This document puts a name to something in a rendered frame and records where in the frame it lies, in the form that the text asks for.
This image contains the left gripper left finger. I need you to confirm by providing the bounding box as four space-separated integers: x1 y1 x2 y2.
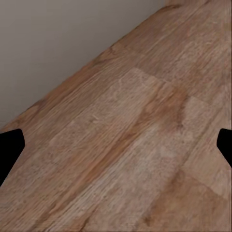
0 129 25 186

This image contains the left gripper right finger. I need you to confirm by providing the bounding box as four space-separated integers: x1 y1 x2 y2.
217 128 232 167

